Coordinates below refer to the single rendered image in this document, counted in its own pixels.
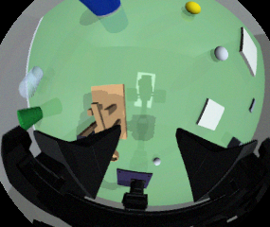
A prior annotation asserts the white flat square plate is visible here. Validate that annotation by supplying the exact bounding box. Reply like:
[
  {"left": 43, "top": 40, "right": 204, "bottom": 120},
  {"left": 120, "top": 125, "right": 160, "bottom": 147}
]
[{"left": 196, "top": 98, "right": 225, "bottom": 130}]

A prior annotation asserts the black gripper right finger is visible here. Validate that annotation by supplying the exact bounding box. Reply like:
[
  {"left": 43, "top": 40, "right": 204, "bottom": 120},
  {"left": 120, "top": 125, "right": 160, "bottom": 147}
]
[{"left": 175, "top": 128, "right": 259, "bottom": 203}]

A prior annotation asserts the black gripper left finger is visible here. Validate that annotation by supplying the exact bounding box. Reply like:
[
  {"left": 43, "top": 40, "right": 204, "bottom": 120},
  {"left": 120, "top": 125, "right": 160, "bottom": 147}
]
[{"left": 33, "top": 125, "right": 122, "bottom": 201}]

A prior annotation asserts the yellow ball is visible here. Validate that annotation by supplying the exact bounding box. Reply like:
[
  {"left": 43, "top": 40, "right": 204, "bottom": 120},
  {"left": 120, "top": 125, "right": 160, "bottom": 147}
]
[{"left": 185, "top": 1, "right": 202, "bottom": 14}]

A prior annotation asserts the dark green cup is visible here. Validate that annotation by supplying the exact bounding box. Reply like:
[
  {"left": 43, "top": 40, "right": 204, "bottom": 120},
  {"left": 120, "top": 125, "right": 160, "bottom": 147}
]
[{"left": 17, "top": 106, "right": 43, "bottom": 130}]

